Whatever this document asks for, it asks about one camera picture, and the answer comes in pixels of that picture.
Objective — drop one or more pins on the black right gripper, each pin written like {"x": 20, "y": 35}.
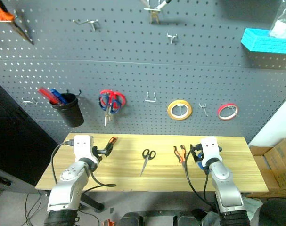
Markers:
{"x": 198, "y": 150}

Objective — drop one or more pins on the black cabinet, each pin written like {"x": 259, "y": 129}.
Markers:
{"x": 13, "y": 131}

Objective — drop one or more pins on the long metal peg hook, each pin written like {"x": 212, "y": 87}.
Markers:
{"x": 29, "y": 102}

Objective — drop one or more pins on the double prong metal peg hook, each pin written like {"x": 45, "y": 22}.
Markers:
{"x": 91, "y": 23}

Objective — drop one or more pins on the thin metal peg hook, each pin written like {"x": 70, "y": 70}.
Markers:
{"x": 203, "y": 108}

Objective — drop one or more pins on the small orange object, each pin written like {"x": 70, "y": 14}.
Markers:
{"x": 108, "y": 222}

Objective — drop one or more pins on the turquoise plastic bin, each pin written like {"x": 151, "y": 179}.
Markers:
{"x": 265, "y": 42}

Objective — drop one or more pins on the orange black pliers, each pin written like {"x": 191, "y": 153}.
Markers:
{"x": 181, "y": 156}

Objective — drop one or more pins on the red tape roll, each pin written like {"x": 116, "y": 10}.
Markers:
{"x": 221, "y": 115}

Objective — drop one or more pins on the clear plastic bag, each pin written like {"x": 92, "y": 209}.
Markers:
{"x": 283, "y": 24}

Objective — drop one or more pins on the grey metal pegboard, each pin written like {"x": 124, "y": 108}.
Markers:
{"x": 133, "y": 70}

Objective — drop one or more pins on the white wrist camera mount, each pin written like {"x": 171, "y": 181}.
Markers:
{"x": 82, "y": 147}
{"x": 211, "y": 150}

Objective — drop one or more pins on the blue utility knife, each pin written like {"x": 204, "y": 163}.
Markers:
{"x": 58, "y": 96}

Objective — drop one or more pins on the u-shaped metal peg hook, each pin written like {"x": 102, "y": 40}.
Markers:
{"x": 150, "y": 99}

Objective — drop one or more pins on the orange black utility knife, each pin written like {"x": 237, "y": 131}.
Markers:
{"x": 113, "y": 141}

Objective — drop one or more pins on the dark rounded shape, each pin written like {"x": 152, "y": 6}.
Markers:
{"x": 185, "y": 219}
{"x": 131, "y": 219}

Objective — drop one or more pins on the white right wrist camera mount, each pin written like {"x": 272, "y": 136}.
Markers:
{"x": 211, "y": 150}

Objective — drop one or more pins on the small cardboard box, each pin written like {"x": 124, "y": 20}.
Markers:
{"x": 260, "y": 162}

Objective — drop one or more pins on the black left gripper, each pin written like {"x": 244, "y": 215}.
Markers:
{"x": 97, "y": 154}

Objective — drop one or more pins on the large cardboard box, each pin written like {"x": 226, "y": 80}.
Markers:
{"x": 281, "y": 162}

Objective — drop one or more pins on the yellow tape roll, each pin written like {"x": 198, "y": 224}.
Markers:
{"x": 171, "y": 113}

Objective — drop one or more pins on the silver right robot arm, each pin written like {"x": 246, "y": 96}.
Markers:
{"x": 227, "y": 190}

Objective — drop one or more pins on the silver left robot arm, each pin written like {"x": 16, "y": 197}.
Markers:
{"x": 67, "y": 188}

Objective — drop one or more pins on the small metal peg hook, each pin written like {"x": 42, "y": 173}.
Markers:
{"x": 172, "y": 37}

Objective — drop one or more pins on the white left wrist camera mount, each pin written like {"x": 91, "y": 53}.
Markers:
{"x": 82, "y": 147}

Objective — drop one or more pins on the black table leg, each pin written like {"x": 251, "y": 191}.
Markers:
{"x": 92, "y": 202}

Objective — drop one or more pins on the black cup holder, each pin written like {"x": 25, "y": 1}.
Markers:
{"x": 69, "y": 111}

